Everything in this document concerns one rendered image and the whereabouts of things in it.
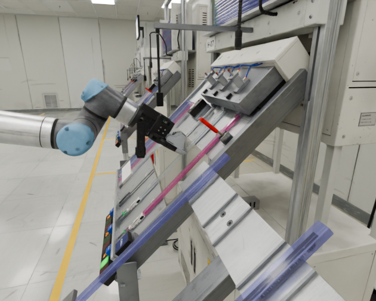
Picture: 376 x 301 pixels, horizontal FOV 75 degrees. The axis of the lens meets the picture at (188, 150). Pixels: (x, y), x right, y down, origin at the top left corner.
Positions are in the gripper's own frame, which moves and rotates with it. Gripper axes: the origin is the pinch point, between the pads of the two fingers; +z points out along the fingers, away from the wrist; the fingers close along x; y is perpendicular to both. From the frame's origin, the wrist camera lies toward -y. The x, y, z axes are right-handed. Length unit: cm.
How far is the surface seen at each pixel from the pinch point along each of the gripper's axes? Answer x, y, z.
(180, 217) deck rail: -21.0, -12.1, 1.8
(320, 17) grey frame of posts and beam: -25, 46, 0
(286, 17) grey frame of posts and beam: -13.8, 46.7, -2.1
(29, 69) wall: 860, -144, -278
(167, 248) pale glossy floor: 70, -76, 58
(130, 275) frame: -25.5, -29.8, -3.0
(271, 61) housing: -16.7, 34.7, 0.2
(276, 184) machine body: 31, 8, 69
